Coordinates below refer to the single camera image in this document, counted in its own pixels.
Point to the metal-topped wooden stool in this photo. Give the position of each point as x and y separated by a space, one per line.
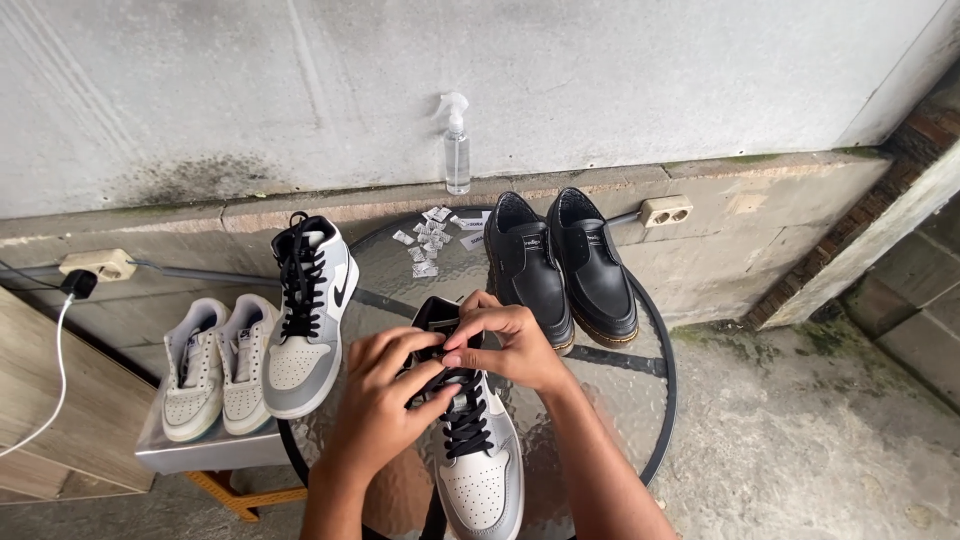
210 454

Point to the white paper tag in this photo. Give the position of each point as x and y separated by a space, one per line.
473 241
471 220

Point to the black leather shoe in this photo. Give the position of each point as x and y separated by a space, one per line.
532 285
600 285

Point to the grey white high-top sneaker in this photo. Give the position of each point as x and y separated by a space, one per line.
300 367
480 487

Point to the person's left hand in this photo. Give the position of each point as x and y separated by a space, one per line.
379 397

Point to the wooden cabinet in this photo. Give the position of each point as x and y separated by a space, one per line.
67 405

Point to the white low sneaker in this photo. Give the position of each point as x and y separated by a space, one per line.
244 390
191 397

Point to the clear spray bottle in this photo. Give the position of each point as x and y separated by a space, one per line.
457 157

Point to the person's right hand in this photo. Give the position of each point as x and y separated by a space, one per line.
517 349

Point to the black charger plug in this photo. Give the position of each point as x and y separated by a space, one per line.
79 284

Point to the round glass table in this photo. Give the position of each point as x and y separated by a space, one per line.
615 420

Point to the beige power socket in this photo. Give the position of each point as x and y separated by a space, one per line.
97 264
666 211

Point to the black shoelace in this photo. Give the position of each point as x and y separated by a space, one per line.
465 429

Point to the pile of small white sachets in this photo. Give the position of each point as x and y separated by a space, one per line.
426 240

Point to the grey conduit pipe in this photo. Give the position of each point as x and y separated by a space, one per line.
624 218
202 275

